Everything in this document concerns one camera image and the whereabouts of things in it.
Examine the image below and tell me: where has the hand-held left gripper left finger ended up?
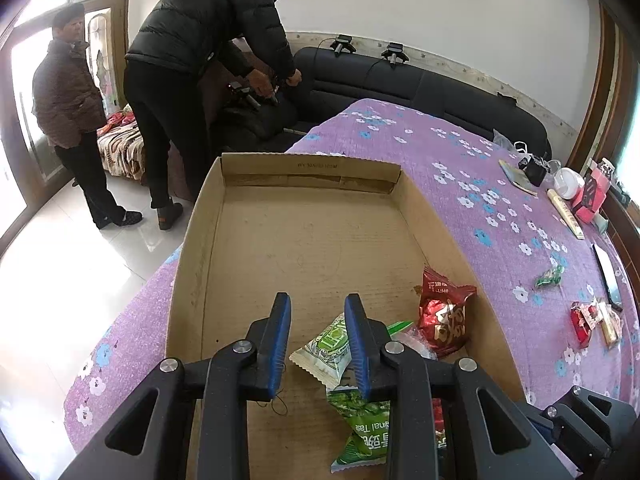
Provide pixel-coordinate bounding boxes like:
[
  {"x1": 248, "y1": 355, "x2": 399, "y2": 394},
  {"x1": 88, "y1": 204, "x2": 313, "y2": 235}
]
[{"x1": 60, "y1": 291, "x2": 293, "y2": 480}]

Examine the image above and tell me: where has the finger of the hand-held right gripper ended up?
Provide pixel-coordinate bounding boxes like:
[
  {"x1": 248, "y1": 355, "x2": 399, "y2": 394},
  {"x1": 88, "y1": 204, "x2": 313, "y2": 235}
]
[{"x1": 525, "y1": 385, "x2": 633, "y2": 480}]

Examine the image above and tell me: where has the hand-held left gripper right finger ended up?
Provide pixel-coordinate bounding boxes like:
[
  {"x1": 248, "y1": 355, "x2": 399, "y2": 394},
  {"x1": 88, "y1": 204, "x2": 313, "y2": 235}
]
[{"x1": 344, "y1": 293, "x2": 571, "y2": 480}]

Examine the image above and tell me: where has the white green snack packet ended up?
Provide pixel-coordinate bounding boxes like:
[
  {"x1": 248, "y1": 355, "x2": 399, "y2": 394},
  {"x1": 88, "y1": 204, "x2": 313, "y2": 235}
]
[{"x1": 289, "y1": 312, "x2": 351, "y2": 386}]

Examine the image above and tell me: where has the clear snack packet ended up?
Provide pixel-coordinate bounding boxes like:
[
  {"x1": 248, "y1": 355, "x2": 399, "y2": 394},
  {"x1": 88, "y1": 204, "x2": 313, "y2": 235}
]
[{"x1": 387, "y1": 321, "x2": 436, "y2": 361}]

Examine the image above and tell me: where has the bright green pea packet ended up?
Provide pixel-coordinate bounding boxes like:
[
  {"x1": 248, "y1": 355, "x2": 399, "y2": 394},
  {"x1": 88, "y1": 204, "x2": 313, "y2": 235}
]
[{"x1": 327, "y1": 385, "x2": 391, "y2": 473}]

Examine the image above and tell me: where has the dark red gold-print packet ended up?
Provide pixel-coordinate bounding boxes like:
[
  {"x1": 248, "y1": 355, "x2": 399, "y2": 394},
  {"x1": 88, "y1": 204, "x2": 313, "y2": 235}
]
[{"x1": 417, "y1": 266, "x2": 477, "y2": 358}]

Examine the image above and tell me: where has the narrow white red snack packet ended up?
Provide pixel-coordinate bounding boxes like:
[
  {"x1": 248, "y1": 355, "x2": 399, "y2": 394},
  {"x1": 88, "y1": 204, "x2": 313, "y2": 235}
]
[{"x1": 571, "y1": 300, "x2": 601, "y2": 348}]

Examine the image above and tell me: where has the wide red white snack packet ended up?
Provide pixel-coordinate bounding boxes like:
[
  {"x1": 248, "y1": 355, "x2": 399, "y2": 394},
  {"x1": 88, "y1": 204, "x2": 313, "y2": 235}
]
[{"x1": 432, "y1": 400, "x2": 447, "y2": 448}]

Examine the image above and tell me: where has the cardboard box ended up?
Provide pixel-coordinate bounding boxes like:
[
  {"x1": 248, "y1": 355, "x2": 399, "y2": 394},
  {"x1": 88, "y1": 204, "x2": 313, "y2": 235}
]
[{"x1": 164, "y1": 152, "x2": 526, "y2": 480}]

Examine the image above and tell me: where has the green candy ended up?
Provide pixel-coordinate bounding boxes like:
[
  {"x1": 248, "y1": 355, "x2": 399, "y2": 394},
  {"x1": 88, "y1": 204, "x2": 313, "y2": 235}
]
[{"x1": 534, "y1": 266, "x2": 566, "y2": 290}]

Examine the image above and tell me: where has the yellow biscuit packet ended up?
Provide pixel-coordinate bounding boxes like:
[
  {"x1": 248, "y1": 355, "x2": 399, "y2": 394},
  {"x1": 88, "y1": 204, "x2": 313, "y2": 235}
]
[{"x1": 595, "y1": 297, "x2": 623, "y2": 346}]

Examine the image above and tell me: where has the black smartphone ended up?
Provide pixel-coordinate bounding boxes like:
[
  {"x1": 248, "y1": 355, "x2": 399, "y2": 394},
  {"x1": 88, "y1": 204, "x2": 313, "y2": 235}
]
[{"x1": 592, "y1": 244, "x2": 623, "y2": 308}]

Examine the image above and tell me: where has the purple floral tablecloth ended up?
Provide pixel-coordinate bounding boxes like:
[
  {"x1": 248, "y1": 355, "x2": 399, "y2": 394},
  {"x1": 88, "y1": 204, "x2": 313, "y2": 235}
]
[{"x1": 62, "y1": 97, "x2": 640, "y2": 453}]

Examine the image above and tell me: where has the cream tube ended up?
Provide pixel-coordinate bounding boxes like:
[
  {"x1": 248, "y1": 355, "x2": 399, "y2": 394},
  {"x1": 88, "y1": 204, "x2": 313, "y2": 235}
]
[{"x1": 546, "y1": 188, "x2": 585, "y2": 240}]

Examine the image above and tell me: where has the small booklet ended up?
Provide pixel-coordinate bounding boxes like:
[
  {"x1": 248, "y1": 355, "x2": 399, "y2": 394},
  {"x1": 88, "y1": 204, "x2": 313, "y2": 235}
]
[{"x1": 499, "y1": 160, "x2": 540, "y2": 197}]

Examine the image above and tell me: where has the white round container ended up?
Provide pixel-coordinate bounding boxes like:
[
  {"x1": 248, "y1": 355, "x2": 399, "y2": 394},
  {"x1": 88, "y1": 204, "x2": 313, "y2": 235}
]
[{"x1": 554, "y1": 167, "x2": 586, "y2": 201}]

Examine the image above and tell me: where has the small black device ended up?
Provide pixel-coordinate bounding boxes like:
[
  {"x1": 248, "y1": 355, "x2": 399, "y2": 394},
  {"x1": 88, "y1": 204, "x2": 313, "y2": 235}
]
[{"x1": 517, "y1": 152, "x2": 548, "y2": 188}]

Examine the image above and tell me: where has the patterned bed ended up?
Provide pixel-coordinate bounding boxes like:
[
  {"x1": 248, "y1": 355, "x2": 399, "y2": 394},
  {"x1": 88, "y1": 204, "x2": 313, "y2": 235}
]
[{"x1": 96, "y1": 105, "x2": 151, "y2": 183}]

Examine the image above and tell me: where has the black hand-held device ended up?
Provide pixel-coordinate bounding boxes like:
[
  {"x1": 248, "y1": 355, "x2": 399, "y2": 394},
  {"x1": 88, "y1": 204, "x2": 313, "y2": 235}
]
[{"x1": 227, "y1": 80, "x2": 263, "y2": 111}]

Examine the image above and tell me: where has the black sofa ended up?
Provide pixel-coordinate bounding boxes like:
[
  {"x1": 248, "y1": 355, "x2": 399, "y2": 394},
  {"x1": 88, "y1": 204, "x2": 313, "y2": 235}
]
[{"x1": 220, "y1": 46, "x2": 553, "y2": 161}]

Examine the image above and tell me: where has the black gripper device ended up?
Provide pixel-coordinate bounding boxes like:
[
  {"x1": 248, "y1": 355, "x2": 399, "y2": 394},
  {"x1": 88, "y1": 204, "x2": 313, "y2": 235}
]
[
  {"x1": 381, "y1": 42, "x2": 411, "y2": 66},
  {"x1": 329, "y1": 34, "x2": 357, "y2": 56}
]

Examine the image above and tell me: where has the wooden glass door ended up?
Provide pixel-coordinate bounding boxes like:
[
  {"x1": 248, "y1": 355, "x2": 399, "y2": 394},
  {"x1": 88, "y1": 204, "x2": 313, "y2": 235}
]
[{"x1": 0, "y1": 0, "x2": 133, "y2": 241}]

